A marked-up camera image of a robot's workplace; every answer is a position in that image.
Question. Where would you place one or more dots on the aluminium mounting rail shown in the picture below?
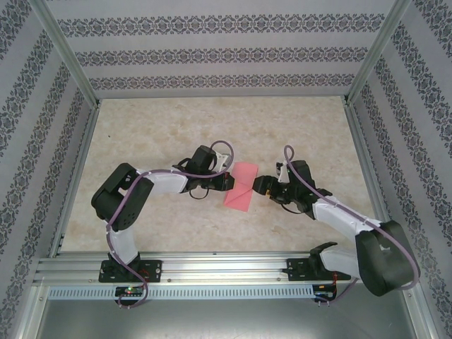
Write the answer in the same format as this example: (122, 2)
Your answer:
(226, 268)

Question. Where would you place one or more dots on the aluminium frame post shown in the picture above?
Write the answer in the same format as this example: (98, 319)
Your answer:
(379, 53)
(68, 53)

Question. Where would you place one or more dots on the right controller board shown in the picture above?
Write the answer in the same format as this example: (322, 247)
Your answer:
(323, 293)

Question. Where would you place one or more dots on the controller board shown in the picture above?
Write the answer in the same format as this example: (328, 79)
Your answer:
(323, 293)
(129, 291)

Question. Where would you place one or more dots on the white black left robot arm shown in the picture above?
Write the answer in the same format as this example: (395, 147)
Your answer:
(116, 197)

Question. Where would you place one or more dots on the left controller board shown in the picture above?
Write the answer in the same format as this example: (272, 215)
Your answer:
(129, 291)

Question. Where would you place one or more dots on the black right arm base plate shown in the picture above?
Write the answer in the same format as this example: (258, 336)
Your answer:
(295, 270)

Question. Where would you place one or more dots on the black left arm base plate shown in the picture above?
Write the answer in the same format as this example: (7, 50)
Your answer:
(155, 270)

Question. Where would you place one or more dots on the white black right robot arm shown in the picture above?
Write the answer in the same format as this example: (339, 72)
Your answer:
(385, 261)

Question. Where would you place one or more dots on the pink square paper sheet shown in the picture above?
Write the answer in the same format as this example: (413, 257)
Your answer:
(245, 171)

